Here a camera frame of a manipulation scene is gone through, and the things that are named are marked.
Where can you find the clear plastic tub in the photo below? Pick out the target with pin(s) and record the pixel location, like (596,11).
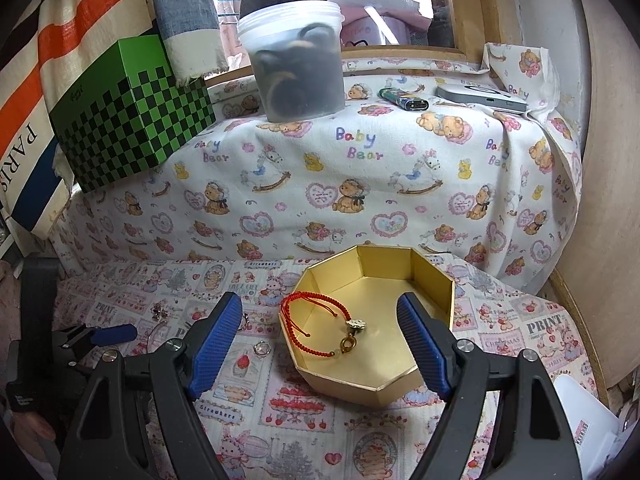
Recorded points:
(295,60)

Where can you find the green lighter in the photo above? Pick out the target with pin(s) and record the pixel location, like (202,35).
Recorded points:
(402,100)

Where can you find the wooden window frame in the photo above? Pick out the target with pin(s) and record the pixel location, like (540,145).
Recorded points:
(481,5)

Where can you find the person's left hand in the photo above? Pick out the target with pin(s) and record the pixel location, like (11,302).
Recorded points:
(31,429)

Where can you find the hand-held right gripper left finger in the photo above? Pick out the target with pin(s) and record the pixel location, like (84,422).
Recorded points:
(215,341)

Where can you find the bear print cloth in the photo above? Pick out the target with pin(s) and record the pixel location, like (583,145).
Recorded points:
(350,180)

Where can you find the orange blue striped bag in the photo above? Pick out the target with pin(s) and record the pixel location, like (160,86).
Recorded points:
(55,35)

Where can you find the silver stud earrings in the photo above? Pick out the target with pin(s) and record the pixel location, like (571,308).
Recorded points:
(160,312)

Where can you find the patchwork print cloth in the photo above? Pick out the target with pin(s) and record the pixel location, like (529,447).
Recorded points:
(280,425)

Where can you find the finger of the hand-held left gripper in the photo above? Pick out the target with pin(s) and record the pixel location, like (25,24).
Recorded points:
(114,334)

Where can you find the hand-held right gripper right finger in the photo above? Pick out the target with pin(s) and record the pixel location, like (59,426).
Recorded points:
(421,346)

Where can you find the green checkered box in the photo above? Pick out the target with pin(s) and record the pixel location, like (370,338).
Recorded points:
(130,110)

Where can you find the pink container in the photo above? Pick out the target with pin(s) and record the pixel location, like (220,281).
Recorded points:
(372,27)

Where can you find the white paper sheet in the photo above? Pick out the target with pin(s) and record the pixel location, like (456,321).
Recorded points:
(585,420)

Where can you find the gold octagonal box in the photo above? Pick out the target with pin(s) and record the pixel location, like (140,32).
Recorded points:
(372,310)

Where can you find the blue white striped towel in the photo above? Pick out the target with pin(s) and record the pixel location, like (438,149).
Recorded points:
(185,20)

